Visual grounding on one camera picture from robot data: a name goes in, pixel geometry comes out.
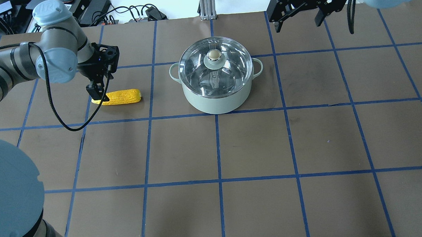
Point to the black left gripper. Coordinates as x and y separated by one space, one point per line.
89 69

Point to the yellow corn cob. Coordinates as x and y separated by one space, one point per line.
127 96

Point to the glass pot lid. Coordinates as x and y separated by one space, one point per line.
215 67

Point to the pale green cooking pot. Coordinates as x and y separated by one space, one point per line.
223 105

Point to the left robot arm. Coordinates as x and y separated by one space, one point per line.
63 50

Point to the black power adapter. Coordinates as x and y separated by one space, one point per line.
154 14

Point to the aluminium frame post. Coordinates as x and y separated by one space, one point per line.
207 10

